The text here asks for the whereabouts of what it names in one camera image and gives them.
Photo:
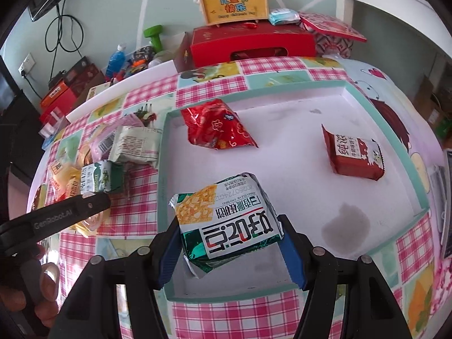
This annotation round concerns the person's left hand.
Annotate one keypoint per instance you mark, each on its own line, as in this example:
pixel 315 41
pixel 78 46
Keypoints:
pixel 47 310

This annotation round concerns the pink checkered tablecloth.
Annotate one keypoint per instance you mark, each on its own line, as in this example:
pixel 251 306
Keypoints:
pixel 148 95

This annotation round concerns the white phone stand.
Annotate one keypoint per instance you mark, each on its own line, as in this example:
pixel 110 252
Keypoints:
pixel 436 180

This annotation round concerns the clear plastic box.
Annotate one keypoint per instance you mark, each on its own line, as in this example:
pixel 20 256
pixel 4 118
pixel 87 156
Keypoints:
pixel 51 127

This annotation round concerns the green biscuit packet yellow picture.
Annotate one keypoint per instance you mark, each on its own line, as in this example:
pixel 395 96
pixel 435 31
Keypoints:
pixel 226 226

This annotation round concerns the dark wall monitor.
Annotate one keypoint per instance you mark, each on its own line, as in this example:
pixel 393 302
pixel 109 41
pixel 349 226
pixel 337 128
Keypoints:
pixel 42 10

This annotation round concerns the red crinkled snack bag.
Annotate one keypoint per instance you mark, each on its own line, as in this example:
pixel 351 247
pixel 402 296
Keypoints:
pixel 212 127

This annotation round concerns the cream white snack packet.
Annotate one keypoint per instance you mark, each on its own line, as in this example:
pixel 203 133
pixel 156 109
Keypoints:
pixel 136 144

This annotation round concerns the white desk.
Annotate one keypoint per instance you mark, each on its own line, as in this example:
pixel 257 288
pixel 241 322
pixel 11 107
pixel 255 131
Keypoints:
pixel 388 0

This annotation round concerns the red gift box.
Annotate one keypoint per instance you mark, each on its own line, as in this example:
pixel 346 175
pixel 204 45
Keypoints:
pixel 247 40

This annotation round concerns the wet wipes pack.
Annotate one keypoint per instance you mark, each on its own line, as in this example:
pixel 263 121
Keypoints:
pixel 284 17

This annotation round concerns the blue liquid bottle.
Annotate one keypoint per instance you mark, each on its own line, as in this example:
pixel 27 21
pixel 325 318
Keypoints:
pixel 115 61

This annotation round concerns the pink snack packet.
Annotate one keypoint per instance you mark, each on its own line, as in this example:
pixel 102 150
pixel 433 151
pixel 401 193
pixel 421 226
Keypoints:
pixel 99 141

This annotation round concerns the red and white wafer packet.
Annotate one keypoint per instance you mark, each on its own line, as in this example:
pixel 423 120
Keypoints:
pixel 349 155

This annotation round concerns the colourful printed bag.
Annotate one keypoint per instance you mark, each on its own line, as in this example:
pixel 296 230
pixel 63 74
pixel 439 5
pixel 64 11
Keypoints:
pixel 141 56

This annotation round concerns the red wrapped candy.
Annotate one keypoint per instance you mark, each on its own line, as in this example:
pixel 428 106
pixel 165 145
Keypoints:
pixel 250 25

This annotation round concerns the yellow snack packet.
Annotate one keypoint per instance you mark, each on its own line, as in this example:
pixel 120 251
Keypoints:
pixel 67 180

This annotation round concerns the cream paper box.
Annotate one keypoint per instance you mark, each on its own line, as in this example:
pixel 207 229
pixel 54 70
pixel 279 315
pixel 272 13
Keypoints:
pixel 97 91

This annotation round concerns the orange box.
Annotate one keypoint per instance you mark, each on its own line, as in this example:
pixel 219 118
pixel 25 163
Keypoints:
pixel 56 95

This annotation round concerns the teal-edged white cardboard tray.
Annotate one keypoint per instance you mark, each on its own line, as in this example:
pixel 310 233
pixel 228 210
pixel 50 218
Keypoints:
pixel 282 130

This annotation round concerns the red patterned tin box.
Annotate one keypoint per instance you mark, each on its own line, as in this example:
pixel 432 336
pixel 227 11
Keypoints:
pixel 328 24

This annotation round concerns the dark red box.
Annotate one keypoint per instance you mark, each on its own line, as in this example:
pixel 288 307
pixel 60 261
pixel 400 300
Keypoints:
pixel 79 70

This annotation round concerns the dark cabinet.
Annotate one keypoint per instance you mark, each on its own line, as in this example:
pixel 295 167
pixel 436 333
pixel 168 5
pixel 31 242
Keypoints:
pixel 17 130

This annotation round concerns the brown cardboard box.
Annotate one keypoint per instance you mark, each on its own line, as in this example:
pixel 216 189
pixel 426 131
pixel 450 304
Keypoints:
pixel 427 102

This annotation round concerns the smartphone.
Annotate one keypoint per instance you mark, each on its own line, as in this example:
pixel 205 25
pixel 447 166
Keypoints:
pixel 448 201

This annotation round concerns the green white biscuit packet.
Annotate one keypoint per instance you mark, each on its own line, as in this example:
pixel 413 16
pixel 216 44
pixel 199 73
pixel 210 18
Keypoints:
pixel 99 176

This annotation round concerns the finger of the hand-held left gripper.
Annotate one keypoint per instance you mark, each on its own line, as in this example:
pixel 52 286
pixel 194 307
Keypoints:
pixel 95 204

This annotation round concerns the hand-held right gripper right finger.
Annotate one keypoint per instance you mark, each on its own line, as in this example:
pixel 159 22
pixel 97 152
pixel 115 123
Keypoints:
pixel 291 254

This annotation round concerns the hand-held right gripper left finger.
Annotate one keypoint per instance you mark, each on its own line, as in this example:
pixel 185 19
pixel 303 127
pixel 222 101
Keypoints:
pixel 167 254

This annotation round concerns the green dumbbell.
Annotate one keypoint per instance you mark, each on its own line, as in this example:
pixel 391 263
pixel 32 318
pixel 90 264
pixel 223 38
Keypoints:
pixel 153 35

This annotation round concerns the green box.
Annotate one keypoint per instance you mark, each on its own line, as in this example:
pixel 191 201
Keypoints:
pixel 444 127

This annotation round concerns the pale plastic bottle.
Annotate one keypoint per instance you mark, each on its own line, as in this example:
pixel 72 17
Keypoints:
pixel 160 58

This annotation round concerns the white wall socket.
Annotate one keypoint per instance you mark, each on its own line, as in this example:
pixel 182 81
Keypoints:
pixel 27 64

